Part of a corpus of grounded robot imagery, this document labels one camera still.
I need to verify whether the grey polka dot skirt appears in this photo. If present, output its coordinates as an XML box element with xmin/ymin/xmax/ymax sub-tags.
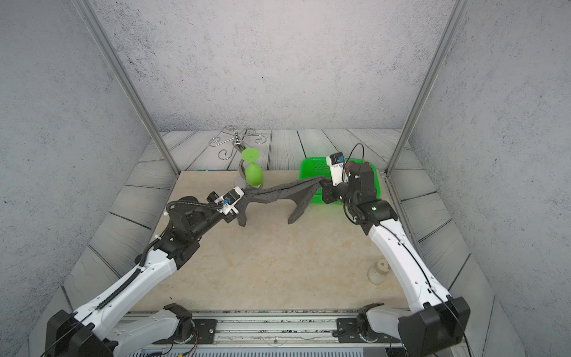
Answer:
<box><xmin>235</xmin><ymin>176</ymin><xmax>327</xmax><ymax>227</ymax></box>

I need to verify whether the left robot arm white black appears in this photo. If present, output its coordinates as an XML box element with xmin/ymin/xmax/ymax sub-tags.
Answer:
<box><xmin>42</xmin><ymin>196</ymin><xmax>228</xmax><ymax>356</ymax></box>

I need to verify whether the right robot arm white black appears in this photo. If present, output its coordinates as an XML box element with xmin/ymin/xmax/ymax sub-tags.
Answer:
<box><xmin>322</xmin><ymin>153</ymin><xmax>471</xmax><ymax>356</ymax></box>

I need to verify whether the red dotted rolled skirt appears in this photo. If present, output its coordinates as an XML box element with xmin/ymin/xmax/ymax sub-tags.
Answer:
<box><xmin>344</xmin><ymin>161</ymin><xmax>356</xmax><ymax>173</ymax></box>

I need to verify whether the green plastic basket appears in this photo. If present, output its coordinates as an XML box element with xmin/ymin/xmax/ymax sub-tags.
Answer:
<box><xmin>299</xmin><ymin>157</ymin><xmax>382</xmax><ymax>204</ymax></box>

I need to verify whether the green plastic wine glass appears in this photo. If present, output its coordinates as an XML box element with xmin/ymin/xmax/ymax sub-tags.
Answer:
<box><xmin>241</xmin><ymin>147</ymin><xmax>264</xmax><ymax>187</ymax></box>

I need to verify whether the small translucent plastic bottle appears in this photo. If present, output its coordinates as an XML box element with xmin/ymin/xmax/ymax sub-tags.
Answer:
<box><xmin>367</xmin><ymin>258</ymin><xmax>392</xmax><ymax>285</ymax></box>

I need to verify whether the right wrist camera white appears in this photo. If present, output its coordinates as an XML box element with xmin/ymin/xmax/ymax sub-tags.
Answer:
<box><xmin>326</xmin><ymin>152</ymin><xmax>345</xmax><ymax>187</ymax></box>

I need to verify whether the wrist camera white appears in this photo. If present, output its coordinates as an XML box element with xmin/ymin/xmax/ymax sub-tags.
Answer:
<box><xmin>326</xmin><ymin>152</ymin><xmax>345</xmax><ymax>187</ymax></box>
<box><xmin>207</xmin><ymin>187</ymin><xmax>245</xmax><ymax>217</ymax></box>

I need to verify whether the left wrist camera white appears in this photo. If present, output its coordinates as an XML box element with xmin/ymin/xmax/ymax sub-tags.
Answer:
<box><xmin>207</xmin><ymin>187</ymin><xmax>245</xmax><ymax>217</ymax></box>

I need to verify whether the silver wire glass rack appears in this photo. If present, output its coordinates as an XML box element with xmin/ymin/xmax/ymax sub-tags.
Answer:
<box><xmin>208</xmin><ymin>125</ymin><xmax>268</xmax><ymax>188</ymax></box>

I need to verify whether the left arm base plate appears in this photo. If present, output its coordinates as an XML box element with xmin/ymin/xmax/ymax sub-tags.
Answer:
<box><xmin>153</xmin><ymin>319</ymin><xmax>218</xmax><ymax>345</ymax></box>

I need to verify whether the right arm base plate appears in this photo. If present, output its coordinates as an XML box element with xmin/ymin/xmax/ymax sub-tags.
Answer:
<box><xmin>332</xmin><ymin>317</ymin><xmax>370</xmax><ymax>344</ymax></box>

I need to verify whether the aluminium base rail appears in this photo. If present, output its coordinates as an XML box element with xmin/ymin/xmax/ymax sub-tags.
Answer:
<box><xmin>79</xmin><ymin>309</ymin><xmax>469</xmax><ymax>357</ymax></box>

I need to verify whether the right aluminium frame post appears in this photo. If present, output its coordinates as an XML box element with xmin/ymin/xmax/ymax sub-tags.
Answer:
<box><xmin>385</xmin><ymin>0</ymin><xmax>469</xmax><ymax>176</ymax></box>

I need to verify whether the aluminium frame post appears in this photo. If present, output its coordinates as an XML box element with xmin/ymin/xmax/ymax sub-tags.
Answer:
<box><xmin>385</xmin><ymin>0</ymin><xmax>469</xmax><ymax>176</ymax></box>
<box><xmin>73</xmin><ymin>0</ymin><xmax>181</xmax><ymax>176</ymax></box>

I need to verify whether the left aluminium frame post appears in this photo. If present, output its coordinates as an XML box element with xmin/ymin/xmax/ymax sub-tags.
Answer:
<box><xmin>73</xmin><ymin>0</ymin><xmax>181</xmax><ymax>176</ymax></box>

